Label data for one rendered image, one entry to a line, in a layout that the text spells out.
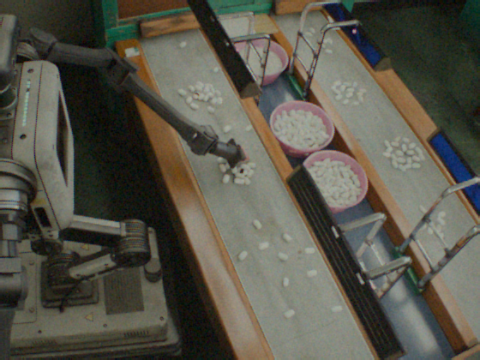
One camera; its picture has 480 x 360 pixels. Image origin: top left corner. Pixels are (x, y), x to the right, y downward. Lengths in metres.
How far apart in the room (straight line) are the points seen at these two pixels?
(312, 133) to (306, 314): 0.79
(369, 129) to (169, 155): 0.86
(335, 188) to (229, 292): 0.60
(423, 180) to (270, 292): 0.82
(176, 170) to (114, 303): 0.55
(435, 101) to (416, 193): 1.71
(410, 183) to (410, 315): 0.55
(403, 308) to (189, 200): 0.86
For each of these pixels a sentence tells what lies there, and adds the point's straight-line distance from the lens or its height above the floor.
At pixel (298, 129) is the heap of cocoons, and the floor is 0.74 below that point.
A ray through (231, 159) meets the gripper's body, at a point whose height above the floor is 0.82.
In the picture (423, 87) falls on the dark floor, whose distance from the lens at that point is 3.75.
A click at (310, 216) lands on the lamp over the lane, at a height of 1.07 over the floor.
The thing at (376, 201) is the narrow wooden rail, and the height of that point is 0.73.
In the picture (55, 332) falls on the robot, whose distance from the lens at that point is 1.92.
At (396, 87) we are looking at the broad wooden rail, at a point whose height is 0.76.
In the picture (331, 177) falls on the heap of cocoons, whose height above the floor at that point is 0.74.
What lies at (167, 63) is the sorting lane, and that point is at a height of 0.74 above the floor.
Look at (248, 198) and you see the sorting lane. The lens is 1.83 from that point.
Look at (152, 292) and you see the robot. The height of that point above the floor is 0.47.
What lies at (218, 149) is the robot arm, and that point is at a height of 0.89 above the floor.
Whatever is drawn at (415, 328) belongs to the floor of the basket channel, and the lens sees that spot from 1.85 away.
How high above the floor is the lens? 2.26
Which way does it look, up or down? 54 degrees down
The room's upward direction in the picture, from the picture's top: 10 degrees clockwise
